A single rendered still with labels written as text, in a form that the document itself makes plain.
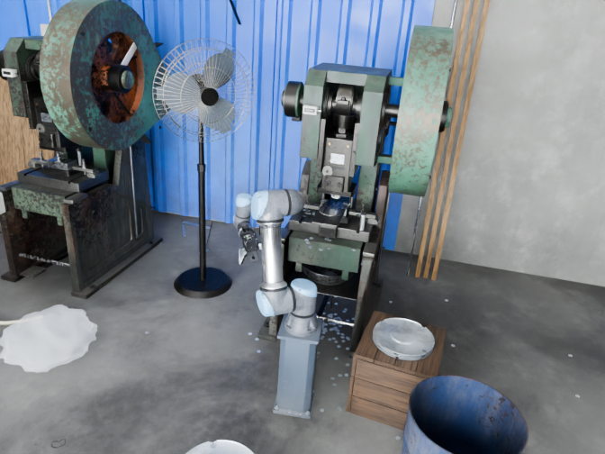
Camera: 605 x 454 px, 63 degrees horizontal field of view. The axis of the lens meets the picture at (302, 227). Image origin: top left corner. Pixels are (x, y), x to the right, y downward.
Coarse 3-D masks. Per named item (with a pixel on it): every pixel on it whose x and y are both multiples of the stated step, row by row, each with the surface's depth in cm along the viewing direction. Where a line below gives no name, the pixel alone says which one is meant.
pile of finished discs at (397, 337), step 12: (384, 324) 245; (396, 324) 246; (408, 324) 246; (420, 324) 246; (384, 336) 236; (396, 336) 236; (408, 336) 236; (420, 336) 238; (432, 336) 239; (384, 348) 229; (396, 348) 228; (408, 348) 229; (420, 348) 230; (432, 348) 230
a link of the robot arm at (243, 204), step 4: (240, 196) 239; (244, 196) 240; (248, 196) 240; (236, 200) 241; (240, 200) 238; (244, 200) 238; (248, 200) 239; (236, 204) 241; (240, 204) 239; (244, 204) 239; (248, 204) 240; (236, 208) 242; (240, 208) 240; (244, 208) 240; (248, 208) 241; (236, 212) 243; (240, 212) 241; (244, 212) 241; (248, 212) 242; (240, 216) 242; (244, 216) 242; (248, 216) 244
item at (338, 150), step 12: (336, 132) 261; (348, 132) 263; (336, 144) 257; (348, 144) 256; (324, 156) 261; (336, 156) 260; (348, 156) 258; (324, 168) 263; (336, 168) 262; (348, 168) 261; (324, 180) 266; (336, 180) 262; (348, 180) 263
